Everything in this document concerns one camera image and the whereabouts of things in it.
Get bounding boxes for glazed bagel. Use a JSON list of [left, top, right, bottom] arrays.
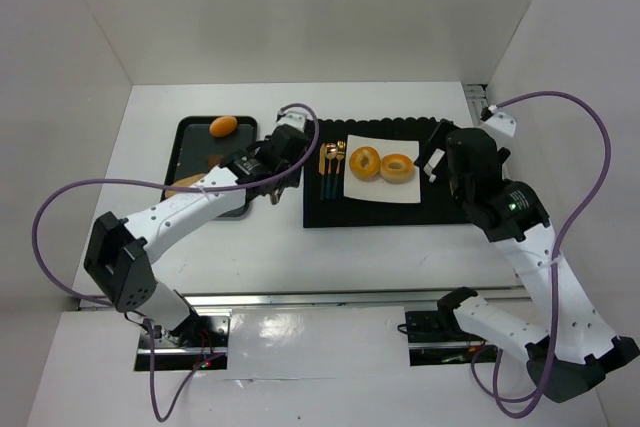
[[379, 153, 415, 184], [349, 146, 381, 181]]

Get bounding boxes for metal tongs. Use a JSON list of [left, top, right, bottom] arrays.
[[269, 187, 284, 205]]

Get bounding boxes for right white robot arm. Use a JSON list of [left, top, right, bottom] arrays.
[[415, 113, 639, 403]]

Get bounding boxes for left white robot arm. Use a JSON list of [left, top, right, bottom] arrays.
[[84, 111, 312, 344]]

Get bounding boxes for oval light bread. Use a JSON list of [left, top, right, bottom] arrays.
[[163, 173, 206, 199]]

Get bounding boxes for white square plate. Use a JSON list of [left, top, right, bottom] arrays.
[[343, 134, 421, 204]]

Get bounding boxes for brown chocolate croissant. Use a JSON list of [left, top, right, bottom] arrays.
[[207, 154, 224, 169]]

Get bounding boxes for orange round bun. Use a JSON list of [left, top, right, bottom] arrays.
[[209, 116, 238, 138]]

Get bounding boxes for black tray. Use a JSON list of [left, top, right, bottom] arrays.
[[158, 115, 259, 222]]

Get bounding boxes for gold knife green handle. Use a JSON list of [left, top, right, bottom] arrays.
[[318, 143, 327, 201]]

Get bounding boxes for aluminium rail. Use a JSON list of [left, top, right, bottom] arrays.
[[74, 287, 536, 311]]

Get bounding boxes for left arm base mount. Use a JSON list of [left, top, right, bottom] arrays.
[[131, 310, 231, 372]]

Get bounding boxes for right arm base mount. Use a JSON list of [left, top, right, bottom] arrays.
[[396, 310, 497, 367]]

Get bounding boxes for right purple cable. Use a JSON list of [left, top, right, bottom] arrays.
[[469, 90, 612, 419]]

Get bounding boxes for purple cable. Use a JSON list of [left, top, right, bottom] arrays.
[[469, 90, 612, 419], [31, 101, 321, 422]]

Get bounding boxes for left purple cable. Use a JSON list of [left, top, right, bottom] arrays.
[[31, 101, 321, 422]]

